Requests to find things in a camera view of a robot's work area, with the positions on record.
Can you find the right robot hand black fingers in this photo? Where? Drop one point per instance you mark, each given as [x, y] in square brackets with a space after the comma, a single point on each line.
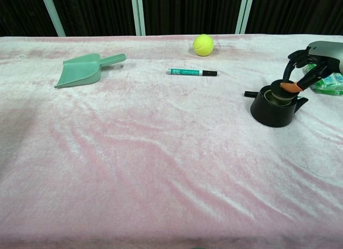
[324, 55]

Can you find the black teapot lid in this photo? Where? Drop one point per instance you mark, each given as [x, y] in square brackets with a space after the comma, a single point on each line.
[277, 92]

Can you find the black teapot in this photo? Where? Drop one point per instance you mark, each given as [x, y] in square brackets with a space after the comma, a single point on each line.
[270, 115]

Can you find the green tissue pack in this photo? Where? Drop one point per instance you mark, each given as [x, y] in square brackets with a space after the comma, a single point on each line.
[331, 85]

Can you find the yellow tennis ball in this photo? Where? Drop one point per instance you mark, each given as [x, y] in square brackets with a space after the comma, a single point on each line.
[203, 45]

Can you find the teal marker pen black cap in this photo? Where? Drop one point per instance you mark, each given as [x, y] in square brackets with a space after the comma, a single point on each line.
[187, 72]

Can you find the pink plush table cloth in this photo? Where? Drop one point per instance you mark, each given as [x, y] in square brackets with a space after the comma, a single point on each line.
[150, 157]

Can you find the dark pleated curtain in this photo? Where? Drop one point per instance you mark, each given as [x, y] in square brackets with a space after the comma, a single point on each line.
[96, 13]

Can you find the green plastic dustpan scoop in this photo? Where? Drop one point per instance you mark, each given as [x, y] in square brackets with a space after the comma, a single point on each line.
[80, 72]

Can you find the pale green frame post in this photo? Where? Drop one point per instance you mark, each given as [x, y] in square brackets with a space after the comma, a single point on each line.
[52, 13]
[245, 12]
[138, 13]

